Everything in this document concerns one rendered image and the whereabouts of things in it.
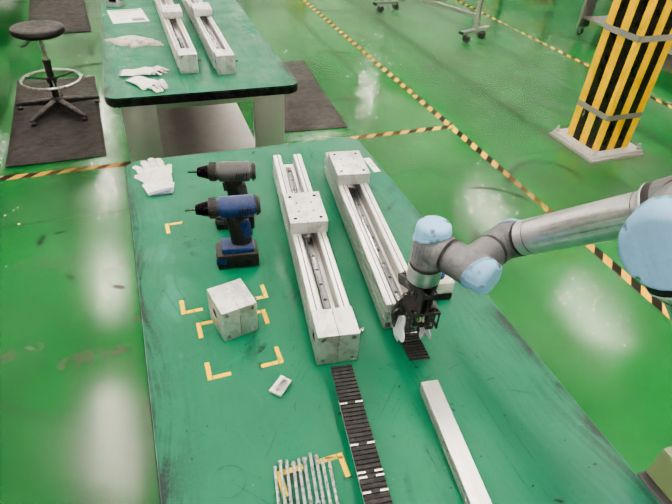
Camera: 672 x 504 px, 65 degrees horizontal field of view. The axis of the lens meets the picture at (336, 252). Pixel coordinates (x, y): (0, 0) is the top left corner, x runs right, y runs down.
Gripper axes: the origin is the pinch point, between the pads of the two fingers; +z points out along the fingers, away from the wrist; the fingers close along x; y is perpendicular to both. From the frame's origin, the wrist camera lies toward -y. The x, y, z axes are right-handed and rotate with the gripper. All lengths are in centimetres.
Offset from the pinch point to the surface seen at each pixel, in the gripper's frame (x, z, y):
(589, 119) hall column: 224, 57, -233
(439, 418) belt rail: -1.3, -0.8, 25.3
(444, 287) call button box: 14.1, -2.5, -12.5
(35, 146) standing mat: -163, 79, -272
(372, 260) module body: -4.0, -6.4, -21.9
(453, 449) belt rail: -1.1, -0.8, 32.7
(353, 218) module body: -4.5, -6.4, -42.3
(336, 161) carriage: -4, -10, -70
